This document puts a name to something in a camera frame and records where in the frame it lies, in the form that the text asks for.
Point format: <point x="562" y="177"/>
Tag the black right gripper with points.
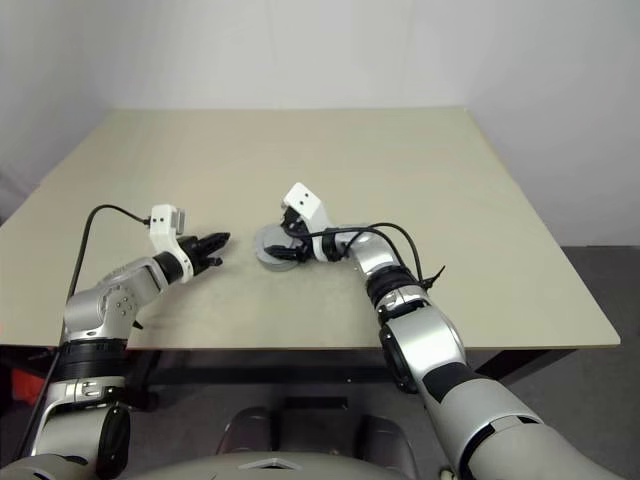
<point x="305" y="245"/>

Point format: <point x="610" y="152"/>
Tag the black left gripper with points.
<point x="196" y="256"/>

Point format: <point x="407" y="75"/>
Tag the silver motor rotor cover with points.
<point x="270" y="237"/>

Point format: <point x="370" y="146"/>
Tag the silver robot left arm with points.
<point x="100" y="310"/>

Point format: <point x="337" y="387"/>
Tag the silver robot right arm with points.
<point x="425" y="335"/>

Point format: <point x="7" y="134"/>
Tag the dark rounded shape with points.
<point x="387" y="440"/>
<point x="247" y="430"/>

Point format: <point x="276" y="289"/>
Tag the grey robot torso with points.
<point x="280" y="470"/>

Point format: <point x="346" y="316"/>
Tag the red bag under table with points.
<point x="30" y="387"/>

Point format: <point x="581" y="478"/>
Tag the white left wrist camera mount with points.
<point x="161" y="225"/>

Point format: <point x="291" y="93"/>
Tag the black table frame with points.
<point x="280" y="372"/>

